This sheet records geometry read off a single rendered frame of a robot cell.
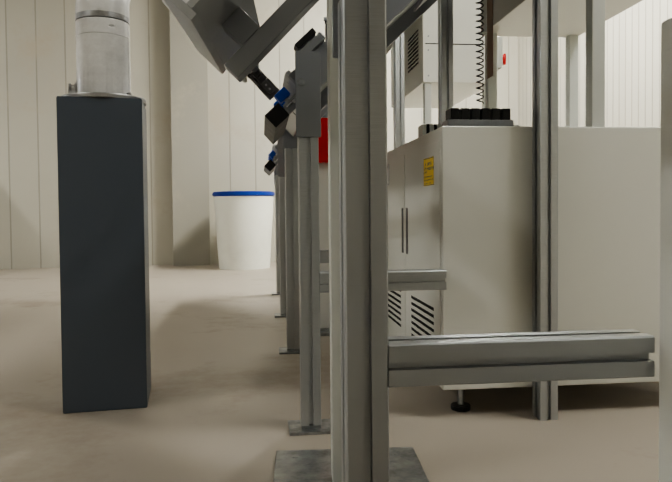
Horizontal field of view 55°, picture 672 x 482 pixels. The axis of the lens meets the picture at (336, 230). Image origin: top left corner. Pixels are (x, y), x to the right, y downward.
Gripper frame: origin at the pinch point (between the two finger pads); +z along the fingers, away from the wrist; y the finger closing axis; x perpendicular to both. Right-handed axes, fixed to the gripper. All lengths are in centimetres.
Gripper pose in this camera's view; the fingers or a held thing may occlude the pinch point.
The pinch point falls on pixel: (269, 89)
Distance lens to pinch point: 157.0
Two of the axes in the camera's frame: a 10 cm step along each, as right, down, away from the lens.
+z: 6.9, 7.2, 1.0
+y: 1.1, 0.3, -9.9
